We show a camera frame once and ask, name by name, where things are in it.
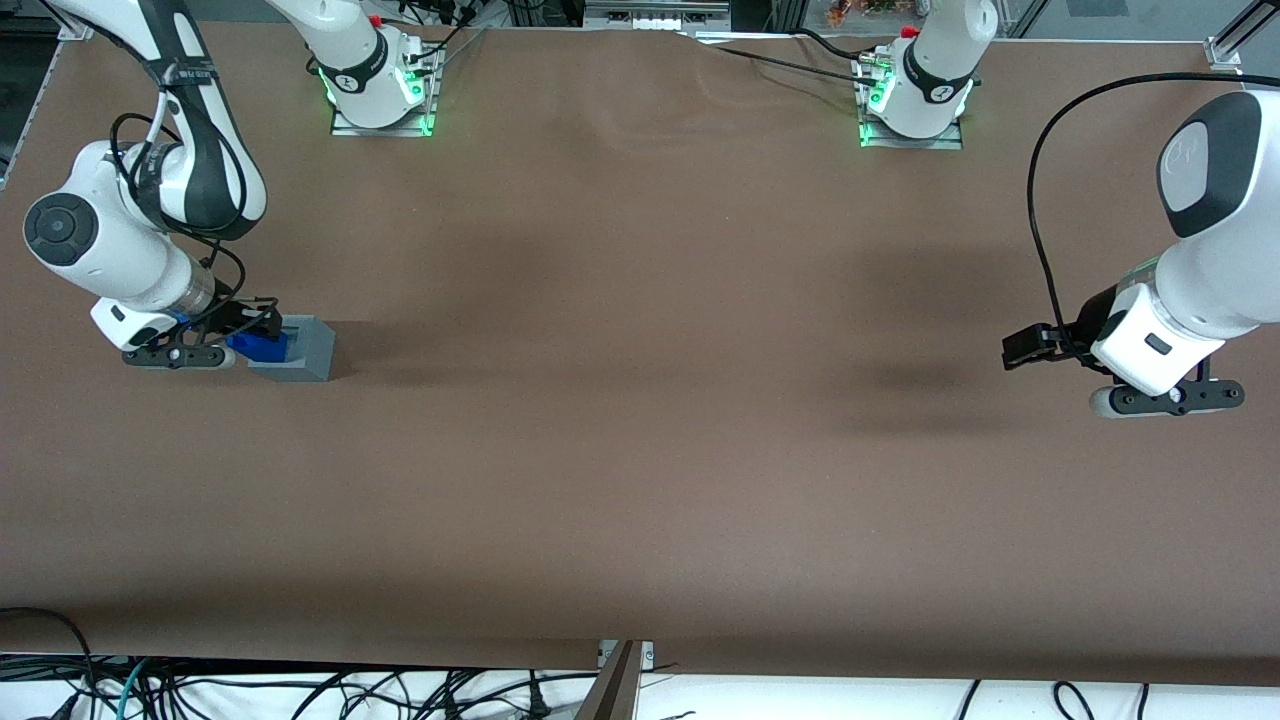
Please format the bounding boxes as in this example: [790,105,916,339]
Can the brown table cover sheet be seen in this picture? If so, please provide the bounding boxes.
[0,18,1280,688]

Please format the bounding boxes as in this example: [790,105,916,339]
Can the aluminium frame post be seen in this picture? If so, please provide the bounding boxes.
[575,640,643,720]

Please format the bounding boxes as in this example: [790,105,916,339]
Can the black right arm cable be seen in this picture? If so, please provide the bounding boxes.
[108,85,248,306]

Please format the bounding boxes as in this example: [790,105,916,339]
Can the teal floor cable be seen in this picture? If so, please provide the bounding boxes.
[117,657,154,720]

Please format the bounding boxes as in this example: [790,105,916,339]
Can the black left wrist camera bracket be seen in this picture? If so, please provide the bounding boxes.
[1089,378,1247,420]

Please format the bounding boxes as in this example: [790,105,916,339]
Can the orange small object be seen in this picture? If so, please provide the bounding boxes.
[824,0,901,27]

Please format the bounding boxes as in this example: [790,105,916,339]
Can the gray square base block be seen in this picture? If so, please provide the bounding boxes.
[247,315,337,384]

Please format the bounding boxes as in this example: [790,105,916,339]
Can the white power strip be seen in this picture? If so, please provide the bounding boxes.
[583,0,733,31]

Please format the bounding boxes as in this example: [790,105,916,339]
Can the black base cable bundle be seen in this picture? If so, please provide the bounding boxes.
[393,0,493,73]

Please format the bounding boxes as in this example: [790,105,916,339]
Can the aluminium frame profile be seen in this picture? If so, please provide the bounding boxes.
[1225,0,1280,47]

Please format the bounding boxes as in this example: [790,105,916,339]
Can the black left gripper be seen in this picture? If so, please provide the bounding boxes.
[1003,284,1143,373]

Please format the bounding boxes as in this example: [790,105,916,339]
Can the long black table cable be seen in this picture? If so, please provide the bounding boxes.
[690,34,883,87]

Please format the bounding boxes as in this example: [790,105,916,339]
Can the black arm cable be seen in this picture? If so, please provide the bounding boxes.
[1026,71,1280,369]
[108,85,248,306]

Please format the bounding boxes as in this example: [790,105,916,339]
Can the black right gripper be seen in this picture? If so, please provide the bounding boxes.
[202,291,288,340]

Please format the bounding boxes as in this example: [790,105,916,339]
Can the short black table cable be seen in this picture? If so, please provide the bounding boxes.
[793,27,866,61]

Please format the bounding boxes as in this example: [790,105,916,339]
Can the black looped floor cable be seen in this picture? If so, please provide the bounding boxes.
[0,606,99,720]

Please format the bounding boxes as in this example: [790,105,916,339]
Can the blue plastic part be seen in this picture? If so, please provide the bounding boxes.
[227,332,290,363]

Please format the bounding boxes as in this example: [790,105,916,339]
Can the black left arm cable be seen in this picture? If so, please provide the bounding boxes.
[1026,71,1280,369]

